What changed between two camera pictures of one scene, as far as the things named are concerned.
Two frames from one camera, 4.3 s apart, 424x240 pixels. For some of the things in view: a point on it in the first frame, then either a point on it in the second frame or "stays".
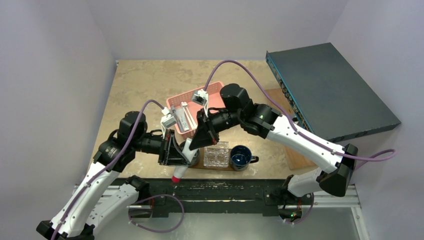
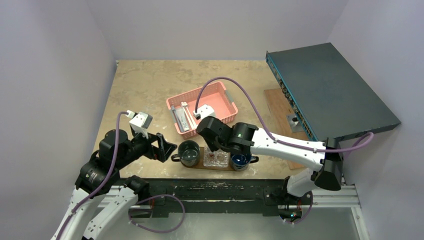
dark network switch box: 325,93 stays
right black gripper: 209,127 -> 205,127
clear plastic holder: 216,155 stays
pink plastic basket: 214,101 stays
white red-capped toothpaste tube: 189,153 -> 211,156
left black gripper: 172,155 -> 165,147
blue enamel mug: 241,158 stays
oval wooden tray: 200,164 stays
